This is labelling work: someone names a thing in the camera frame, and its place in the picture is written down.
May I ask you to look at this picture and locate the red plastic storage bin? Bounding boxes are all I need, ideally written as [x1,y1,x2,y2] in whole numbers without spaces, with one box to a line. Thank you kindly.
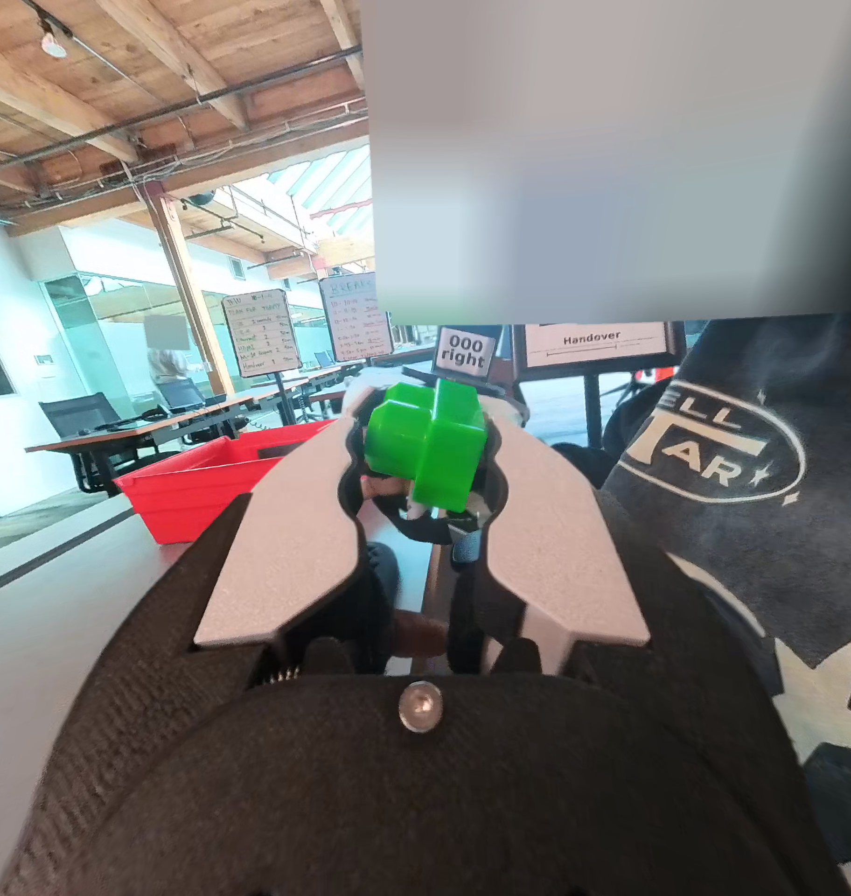
[112,419,337,545]

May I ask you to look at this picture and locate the wooden office desk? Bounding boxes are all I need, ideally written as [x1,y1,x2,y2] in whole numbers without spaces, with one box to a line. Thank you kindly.
[24,394,256,494]

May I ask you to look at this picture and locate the black office chair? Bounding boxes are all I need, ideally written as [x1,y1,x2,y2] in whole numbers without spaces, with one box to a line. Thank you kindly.
[160,378,207,415]
[38,392,141,494]

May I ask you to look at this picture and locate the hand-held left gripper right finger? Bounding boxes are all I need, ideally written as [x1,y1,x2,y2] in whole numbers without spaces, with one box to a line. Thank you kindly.
[483,416,652,678]

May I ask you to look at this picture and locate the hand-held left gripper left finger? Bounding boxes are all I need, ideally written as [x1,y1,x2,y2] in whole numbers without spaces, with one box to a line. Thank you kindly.
[194,417,368,648]

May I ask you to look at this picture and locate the green cross-shaped plastic block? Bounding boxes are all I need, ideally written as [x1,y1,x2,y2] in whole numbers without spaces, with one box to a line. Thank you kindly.
[364,378,487,515]

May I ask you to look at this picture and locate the handwritten whiteboard sign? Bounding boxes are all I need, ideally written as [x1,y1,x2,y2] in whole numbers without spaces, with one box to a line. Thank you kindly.
[318,274,396,364]
[221,287,303,380]

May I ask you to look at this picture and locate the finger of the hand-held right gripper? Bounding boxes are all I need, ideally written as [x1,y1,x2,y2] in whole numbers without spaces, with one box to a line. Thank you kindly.
[481,395,530,428]
[342,380,398,422]

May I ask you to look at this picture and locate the wooden support post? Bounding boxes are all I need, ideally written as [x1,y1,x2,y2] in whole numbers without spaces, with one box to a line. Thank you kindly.
[140,181,235,398]

